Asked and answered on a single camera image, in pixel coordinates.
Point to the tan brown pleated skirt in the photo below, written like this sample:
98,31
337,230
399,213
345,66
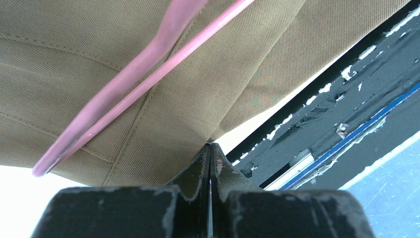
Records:
55,55

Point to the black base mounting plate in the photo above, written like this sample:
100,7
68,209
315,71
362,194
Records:
354,113

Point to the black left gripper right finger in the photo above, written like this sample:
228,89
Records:
240,209

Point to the pink thin hanger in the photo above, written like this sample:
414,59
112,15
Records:
127,86

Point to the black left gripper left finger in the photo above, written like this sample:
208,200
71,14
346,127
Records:
179,209

